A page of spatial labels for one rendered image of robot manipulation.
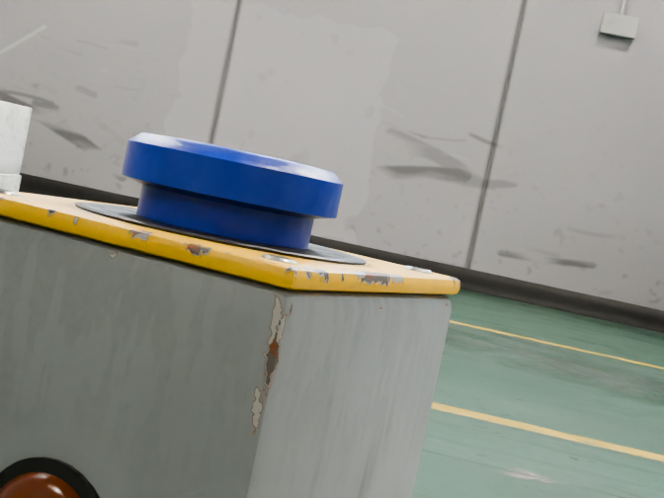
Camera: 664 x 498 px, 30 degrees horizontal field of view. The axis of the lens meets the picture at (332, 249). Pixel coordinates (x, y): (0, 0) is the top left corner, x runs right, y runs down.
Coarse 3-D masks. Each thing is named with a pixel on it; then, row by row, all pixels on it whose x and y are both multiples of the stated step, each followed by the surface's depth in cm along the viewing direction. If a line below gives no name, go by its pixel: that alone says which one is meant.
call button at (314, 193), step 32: (128, 160) 22; (160, 160) 21; (192, 160) 21; (224, 160) 21; (256, 160) 21; (288, 160) 22; (160, 192) 22; (192, 192) 21; (224, 192) 21; (256, 192) 21; (288, 192) 21; (320, 192) 22; (192, 224) 21; (224, 224) 21; (256, 224) 21; (288, 224) 22
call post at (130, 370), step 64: (0, 256) 21; (64, 256) 20; (128, 256) 20; (0, 320) 20; (64, 320) 20; (128, 320) 19; (192, 320) 19; (256, 320) 18; (320, 320) 19; (384, 320) 21; (448, 320) 24; (0, 384) 20; (64, 384) 20; (128, 384) 19; (192, 384) 19; (256, 384) 18; (320, 384) 20; (384, 384) 22; (0, 448) 20; (64, 448) 20; (128, 448) 19; (192, 448) 19; (256, 448) 18; (320, 448) 20; (384, 448) 23
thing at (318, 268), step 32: (0, 192) 21; (64, 224) 20; (96, 224) 20; (128, 224) 20; (160, 224) 21; (160, 256) 19; (192, 256) 19; (224, 256) 19; (256, 256) 19; (288, 256) 20; (320, 256) 21; (352, 256) 23; (288, 288) 18; (320, 288) 19; (352, 288) 20; (384, 288) 21; (416, 288) 22; (448, 288) 24
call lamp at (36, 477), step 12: (12, 480) 20; (24, 480) 20; (36, 480) 20; (48, 480) 20; (60, 480) 20; (0, 492) 20; (12, 492) 20; (24, 492) 20; (36, 492) 20; (48, 492) 20; (60, 492) 20; (72, 492) 20
